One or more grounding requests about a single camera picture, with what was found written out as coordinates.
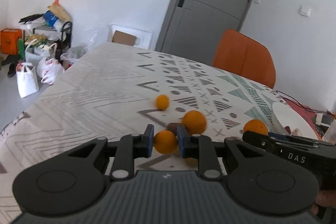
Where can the cardboard box by wall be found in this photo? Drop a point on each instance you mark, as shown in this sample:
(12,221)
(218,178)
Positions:
(123,38)

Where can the orange gift box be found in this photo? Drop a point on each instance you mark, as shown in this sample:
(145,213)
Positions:
(9,40)

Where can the brown paper bag orange handle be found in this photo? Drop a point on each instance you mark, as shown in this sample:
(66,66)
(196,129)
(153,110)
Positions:
(57,9)

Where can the large orange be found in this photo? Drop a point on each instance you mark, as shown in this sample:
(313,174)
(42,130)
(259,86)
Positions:
(194,122)
(256,126)

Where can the white foam board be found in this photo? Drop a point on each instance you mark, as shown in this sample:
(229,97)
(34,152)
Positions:
(143,38)

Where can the yellow-green round fruit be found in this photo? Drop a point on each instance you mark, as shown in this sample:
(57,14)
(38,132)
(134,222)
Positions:
(191,162)

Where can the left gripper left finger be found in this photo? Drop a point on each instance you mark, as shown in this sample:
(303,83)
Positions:
(127,149)

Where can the small orange mandarin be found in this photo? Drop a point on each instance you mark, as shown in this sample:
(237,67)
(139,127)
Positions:
(165,142)

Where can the blue white package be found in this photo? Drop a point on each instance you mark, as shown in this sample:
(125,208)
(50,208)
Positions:
(52,20)

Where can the white paper shopping bag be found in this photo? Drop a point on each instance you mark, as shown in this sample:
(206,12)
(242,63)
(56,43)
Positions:
(26,79)

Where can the white red plastic bag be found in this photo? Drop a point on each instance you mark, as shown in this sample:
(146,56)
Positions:
(49,70)

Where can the black metal shelf rack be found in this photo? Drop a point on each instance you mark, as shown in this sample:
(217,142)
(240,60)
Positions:
(44,40)

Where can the red plum fruit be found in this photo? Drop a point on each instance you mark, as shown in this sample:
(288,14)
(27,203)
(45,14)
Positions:
(287,128)

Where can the white charger adapter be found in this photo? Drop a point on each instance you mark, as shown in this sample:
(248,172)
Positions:
(324,120)

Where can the small orange kumquat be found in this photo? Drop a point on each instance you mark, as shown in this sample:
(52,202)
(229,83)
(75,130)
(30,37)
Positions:
(162,102)

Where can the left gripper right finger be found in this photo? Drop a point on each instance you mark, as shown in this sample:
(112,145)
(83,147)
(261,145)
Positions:
(201,148)

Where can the red orange cartoon mat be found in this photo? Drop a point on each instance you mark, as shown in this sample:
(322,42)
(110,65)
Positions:
(306,112)

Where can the white round plate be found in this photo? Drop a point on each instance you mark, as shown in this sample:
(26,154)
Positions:
(283,115)

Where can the orange chair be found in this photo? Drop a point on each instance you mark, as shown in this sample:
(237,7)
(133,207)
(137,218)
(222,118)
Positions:
(243,56)

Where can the patterned white tablecloth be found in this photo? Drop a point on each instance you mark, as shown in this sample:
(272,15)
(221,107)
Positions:
(110,92)

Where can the white wall switch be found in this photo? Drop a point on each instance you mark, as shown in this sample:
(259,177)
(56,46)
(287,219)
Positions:
(305,10)

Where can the person's right hand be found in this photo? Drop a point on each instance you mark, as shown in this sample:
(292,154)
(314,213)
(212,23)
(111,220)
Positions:
(325,198)

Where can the grey door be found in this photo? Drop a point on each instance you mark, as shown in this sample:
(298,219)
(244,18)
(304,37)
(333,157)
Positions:
(194,30)

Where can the peeled pomelo segment small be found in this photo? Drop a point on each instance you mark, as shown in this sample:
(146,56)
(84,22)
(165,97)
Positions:
(296,132)

